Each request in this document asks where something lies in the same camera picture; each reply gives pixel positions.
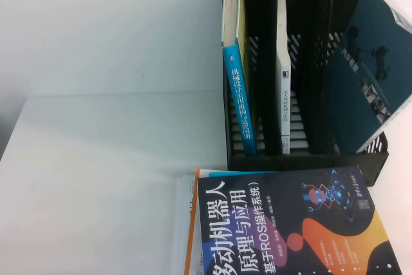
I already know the white car suspension book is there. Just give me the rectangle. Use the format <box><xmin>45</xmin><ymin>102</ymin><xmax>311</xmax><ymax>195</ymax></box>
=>
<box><xmin>323</xmin><ymin>0</ymin><xmax>412</xmax><ymax>156</ymax></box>

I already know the thick book with blue spine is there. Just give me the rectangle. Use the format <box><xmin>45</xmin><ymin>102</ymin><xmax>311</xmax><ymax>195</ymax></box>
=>
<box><xmin>221</xmin><ymin>0</ymin><xmax>259</xmax><ymax>156</ymax></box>

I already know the thin white book grey spine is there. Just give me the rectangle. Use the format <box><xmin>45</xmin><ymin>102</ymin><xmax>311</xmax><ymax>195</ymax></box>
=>
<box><xmin>276</xmin><ymin>0</ymin><xmax>293</xmax><ymax>155</ymax></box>

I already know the orange-edged book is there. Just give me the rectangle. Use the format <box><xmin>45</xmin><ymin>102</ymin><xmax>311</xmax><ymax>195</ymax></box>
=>
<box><xmin>183</xmin><ymin>168</ymin><xmax>281</xmax><ymax>275</ymax></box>

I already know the plain white book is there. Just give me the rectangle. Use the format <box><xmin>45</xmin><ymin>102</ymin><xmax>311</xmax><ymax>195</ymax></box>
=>
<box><xmin>170</xmin><ymin>173</ymin><xmax>198</xmax><ymax>275</ymax></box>

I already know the black perforated plastic book stand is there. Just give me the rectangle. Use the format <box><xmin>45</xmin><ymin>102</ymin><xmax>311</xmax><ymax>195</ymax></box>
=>
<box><xmin>221</xmin><ymin>0</ymin><xmax>391</xmax><ymax>188</ymax></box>

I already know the dark mobile robot book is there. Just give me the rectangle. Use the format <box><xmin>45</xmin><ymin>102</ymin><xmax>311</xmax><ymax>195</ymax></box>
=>
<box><xmin>196</xmin><ymin>165</ymin><xmax>404</xmax><ymax>275</ymax></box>

